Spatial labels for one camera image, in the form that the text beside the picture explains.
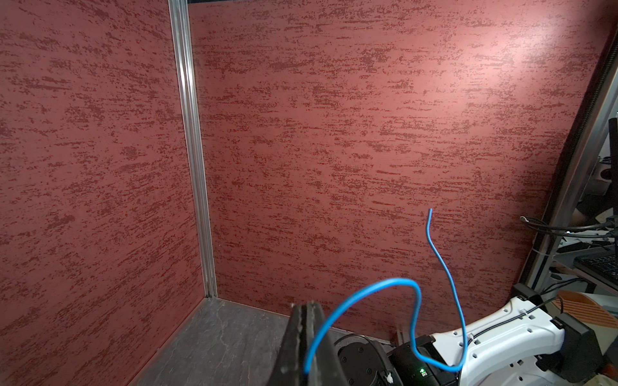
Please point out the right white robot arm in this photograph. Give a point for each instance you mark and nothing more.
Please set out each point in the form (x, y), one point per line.
(526, 342)

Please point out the right corner aluminium post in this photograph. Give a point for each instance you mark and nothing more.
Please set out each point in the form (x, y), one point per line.
(182, 43)

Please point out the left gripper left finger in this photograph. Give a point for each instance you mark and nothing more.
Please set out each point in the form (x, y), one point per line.
(289, 364)

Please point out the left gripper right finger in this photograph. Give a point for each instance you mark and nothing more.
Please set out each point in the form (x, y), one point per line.
(326, 367)

